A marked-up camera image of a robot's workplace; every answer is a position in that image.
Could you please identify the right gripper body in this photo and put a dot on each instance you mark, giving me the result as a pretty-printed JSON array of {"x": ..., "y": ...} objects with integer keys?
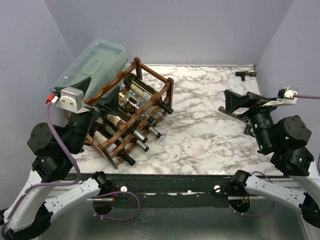
[{"x": 246, "y": 113}]

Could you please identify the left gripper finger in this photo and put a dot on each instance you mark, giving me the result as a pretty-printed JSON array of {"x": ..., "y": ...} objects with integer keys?
[
  {"x": 110, "y": 103},
  {"x": 77, "y": 90}
]

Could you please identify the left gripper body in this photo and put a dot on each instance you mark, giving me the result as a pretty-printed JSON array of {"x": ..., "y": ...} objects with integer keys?
[{"x": 85, "y": 116}]

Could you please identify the clear square whisky bottle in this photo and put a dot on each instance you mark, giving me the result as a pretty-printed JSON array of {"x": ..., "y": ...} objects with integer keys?
[{"x": 128, "y": 102}]

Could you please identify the dark bottle white label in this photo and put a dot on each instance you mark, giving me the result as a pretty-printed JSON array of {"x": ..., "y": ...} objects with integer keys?
[{"x": 145, "y": 91}]

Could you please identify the tall green wine bottle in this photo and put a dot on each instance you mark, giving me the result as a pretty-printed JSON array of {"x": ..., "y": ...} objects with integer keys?
[{"x": 150, "y": 126}]

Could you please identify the clear glass wine bottle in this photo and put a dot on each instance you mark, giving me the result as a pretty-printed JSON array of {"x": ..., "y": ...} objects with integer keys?
[{"x": 160, "y": 115}]

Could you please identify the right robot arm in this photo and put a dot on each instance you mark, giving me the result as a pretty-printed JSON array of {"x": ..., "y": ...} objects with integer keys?
[{"x": 286, "y": 141}]

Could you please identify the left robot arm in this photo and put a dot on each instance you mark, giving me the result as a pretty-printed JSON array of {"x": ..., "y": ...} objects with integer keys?
[{"x": 45, "y": 195}]

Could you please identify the brown wooden wine rack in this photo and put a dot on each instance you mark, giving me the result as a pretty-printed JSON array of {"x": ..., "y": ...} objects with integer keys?
[{"x": 139, "y": 98}]

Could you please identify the grey metal L bar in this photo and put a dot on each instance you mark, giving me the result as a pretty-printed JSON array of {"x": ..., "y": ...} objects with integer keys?
[{"x": 248, "y": 129}]

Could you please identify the small black T fitting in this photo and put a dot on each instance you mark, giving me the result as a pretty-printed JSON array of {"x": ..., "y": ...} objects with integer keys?
[{"x": 243, "y": 74}]

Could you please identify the clear plastic storage box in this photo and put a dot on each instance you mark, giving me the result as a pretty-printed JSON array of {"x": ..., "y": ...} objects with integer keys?
[{"x": 101, "y": 60}]

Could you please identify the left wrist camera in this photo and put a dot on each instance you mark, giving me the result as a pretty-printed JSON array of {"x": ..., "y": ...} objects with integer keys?
[{"x": 61, "y": 102}]

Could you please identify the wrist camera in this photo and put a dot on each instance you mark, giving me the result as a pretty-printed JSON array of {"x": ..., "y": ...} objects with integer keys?
[
  {"x": 285, "y": 97},
  {"x": 61, "y": 102}
]

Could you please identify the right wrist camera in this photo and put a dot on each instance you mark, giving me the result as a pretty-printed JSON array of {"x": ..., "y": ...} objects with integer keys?
[{"x": 285, "y": 97}]

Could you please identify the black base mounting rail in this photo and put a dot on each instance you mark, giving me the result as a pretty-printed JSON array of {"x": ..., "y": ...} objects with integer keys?
[{"x": 178, "y": 191}]

